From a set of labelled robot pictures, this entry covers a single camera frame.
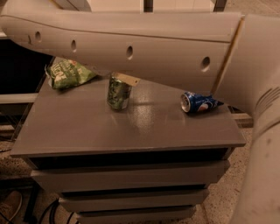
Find blue Pepsi can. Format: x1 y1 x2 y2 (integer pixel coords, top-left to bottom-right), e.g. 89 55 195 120
180 92 223 113

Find black floor cables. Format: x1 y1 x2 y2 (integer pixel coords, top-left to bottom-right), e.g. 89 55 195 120
38 199 75 224

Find tan shoe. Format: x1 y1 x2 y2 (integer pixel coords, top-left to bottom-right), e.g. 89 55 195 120
0 191 23 224

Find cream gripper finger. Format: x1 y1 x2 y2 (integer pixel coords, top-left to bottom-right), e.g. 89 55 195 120
113 73 140 87

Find green chip bag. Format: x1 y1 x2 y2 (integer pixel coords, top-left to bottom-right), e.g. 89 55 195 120
45 59 97 89

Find grey drawer cabinet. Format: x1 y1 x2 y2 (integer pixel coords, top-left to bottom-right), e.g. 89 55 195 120
11 78 245 224

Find green soda can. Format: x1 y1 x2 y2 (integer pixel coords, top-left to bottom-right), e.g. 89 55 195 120
107 75 132 110

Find metal railing frame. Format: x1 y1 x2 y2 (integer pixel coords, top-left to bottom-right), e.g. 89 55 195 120
87 0 228 13

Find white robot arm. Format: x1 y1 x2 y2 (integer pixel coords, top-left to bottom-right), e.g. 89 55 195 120
1 0 280 224

